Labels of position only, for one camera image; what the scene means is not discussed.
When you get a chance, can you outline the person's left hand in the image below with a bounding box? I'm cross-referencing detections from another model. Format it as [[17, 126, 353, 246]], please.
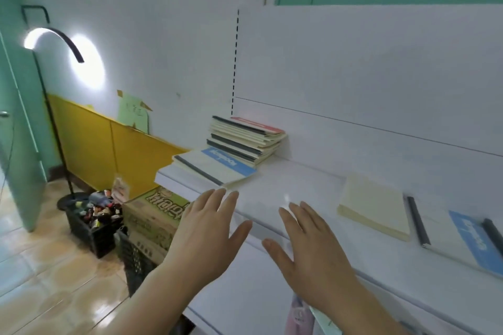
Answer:
[[163, 188, 253, 294]]

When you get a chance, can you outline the person's right hand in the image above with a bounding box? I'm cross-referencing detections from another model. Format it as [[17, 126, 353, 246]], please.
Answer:
[[262, 201, 368, 318]]

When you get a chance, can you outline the stack of notebooks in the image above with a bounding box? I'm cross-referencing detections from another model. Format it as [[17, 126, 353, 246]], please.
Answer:
[[154, 115, 288, 190]]

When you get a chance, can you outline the plain cream notebook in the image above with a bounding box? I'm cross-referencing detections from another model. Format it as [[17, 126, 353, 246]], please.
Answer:
[[337, 173, 411, 242]]

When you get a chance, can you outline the blue-striped white notebook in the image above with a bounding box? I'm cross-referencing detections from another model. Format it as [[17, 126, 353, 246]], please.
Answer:
[[407, 195, 503, 278]]

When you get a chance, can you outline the person's right forearm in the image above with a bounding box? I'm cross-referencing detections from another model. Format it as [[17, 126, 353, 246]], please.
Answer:
[[314, 289, 413, 335]]

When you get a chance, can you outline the heap of small packets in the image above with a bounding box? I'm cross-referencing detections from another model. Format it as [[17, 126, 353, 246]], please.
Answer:
[[283, 293, 343, 335]]

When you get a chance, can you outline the green printed cardboard box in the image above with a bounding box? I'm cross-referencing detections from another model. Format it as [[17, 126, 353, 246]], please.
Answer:
[[122, 186, 191, 265]]

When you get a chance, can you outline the green paper sign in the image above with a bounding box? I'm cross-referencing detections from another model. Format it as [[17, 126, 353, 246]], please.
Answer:
[[116, 90, 153, 135]]

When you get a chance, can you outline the white slotted shelf upright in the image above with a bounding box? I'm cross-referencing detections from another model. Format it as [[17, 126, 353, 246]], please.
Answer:
[[229, 8, 240, 118]]

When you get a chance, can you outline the white shelf back panel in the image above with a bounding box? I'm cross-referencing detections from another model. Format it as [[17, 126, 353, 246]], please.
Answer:
[[232, 4, 503, 221]]

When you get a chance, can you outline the black floor lamp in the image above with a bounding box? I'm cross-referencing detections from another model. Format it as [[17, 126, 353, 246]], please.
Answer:
[[21, 5, 89, 212]]

